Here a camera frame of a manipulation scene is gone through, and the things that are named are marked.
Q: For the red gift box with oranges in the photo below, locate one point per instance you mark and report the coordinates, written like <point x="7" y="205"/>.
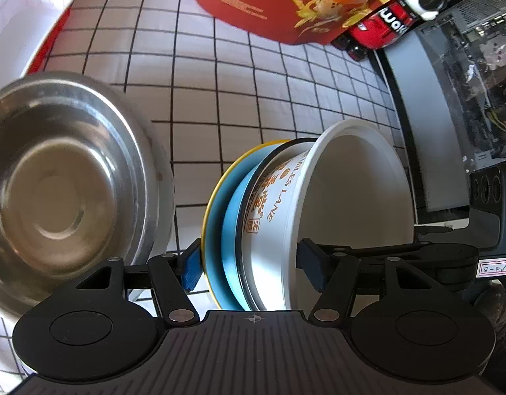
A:
<point x="257" y="0"/>

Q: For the blue bowl with white inside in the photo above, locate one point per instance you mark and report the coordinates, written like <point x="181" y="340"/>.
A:
<point x="230" y="230"/>

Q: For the white grid tablecloth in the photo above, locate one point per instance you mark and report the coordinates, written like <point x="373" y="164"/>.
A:
<point x="220" y="82"/>

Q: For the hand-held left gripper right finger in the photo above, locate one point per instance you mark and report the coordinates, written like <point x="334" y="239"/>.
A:
<point x="310" y="265"/>

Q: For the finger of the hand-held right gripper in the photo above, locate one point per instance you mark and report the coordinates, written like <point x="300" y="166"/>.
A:
<point x="384" y="250"/>

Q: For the stainless steel bowl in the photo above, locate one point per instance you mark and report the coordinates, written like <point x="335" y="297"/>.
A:
<point x="59" y="197"/>

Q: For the red toy car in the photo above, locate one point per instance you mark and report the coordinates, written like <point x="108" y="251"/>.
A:
<point x="384" y="20"/>

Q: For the grey computer case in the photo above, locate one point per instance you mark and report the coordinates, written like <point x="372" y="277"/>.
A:
<point x="450" y="103"/>

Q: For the white printed paper bowl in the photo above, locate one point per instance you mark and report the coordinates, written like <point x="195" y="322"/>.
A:
<point x="352" y="189"/>

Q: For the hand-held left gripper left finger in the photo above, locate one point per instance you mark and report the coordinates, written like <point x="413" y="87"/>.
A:
<point x="191" y="269"/>

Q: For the white plastic container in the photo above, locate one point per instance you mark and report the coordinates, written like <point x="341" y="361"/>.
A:
<point x="18" y="24"/>

